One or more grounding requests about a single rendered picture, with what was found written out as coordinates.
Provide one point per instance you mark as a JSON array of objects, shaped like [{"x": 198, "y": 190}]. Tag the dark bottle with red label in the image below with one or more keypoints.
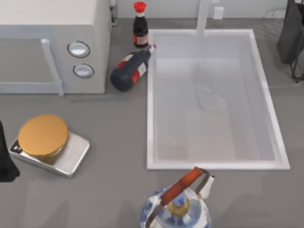
[{"x": 129, "y": 71}]

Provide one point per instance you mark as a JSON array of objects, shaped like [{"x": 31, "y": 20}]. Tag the white sink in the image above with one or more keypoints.
[{"x": 209, "y": 104}]

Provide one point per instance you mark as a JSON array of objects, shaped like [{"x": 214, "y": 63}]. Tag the pale microwave oven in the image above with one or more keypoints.
[{"x": 99, "y": 59}]

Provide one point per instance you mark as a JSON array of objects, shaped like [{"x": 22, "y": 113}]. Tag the small microwave knob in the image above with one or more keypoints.
[{"x": 83, "y": 70}]

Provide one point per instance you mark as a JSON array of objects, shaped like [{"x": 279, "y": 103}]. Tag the dark bottle with red cap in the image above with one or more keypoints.
[{"x": 140, "y": 31}]

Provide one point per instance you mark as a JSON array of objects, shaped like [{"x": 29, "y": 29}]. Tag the blue and white teapot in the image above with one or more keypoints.
[{"x": 175, "y": 206}]

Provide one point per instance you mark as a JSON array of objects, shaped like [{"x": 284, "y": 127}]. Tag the large microwave knob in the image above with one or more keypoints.
[{"x": 78, "y": 49}]

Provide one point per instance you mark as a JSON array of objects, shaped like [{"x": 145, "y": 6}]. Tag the silver kitchen scale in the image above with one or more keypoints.
[{"x": 47, "y": 142}]

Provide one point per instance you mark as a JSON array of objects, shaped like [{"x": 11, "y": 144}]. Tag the white tall tap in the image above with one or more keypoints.
[{"x": 202, "y": 16}]

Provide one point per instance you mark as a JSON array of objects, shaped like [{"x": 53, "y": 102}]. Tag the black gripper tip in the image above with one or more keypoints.
[{"x": 4, "y": 161}]

